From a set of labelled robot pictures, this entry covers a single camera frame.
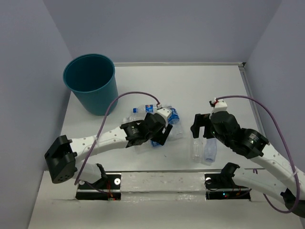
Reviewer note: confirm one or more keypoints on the white front platform board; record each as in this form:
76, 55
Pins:
57, 208

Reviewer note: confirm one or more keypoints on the crushed bluish blue cap bottle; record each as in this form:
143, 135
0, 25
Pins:
210, 150

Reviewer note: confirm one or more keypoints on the blue label white cap bottle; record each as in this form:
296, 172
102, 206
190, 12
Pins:
147, 147

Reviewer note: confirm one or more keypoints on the blue cap Pepsi bottle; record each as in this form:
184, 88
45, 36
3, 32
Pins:
150, 108

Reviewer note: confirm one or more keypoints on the large clear square bottle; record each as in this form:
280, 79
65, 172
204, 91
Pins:
134, 119

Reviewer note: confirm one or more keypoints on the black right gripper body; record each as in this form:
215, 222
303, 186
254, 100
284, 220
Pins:
219, 136

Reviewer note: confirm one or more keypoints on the teal plastic bin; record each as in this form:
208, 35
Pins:
91, 78

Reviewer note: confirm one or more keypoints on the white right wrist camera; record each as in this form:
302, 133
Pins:
218, 105

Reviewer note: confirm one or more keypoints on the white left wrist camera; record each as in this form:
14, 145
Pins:
164, 111

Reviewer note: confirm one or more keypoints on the clear white cap bottle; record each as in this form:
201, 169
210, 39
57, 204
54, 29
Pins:
196, 150

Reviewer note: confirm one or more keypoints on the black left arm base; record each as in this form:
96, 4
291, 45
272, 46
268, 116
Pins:
108, 189

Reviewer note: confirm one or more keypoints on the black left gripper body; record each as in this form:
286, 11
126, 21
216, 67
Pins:
150, 135

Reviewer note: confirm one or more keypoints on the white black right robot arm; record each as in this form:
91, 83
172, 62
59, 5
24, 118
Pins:
285, 182

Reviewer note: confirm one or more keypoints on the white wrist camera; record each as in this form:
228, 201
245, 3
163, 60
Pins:
218, 105
164, 111

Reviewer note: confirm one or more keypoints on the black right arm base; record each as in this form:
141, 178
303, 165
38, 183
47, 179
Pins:
220, 186

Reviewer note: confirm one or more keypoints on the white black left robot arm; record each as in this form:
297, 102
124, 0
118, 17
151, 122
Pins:
67, 158

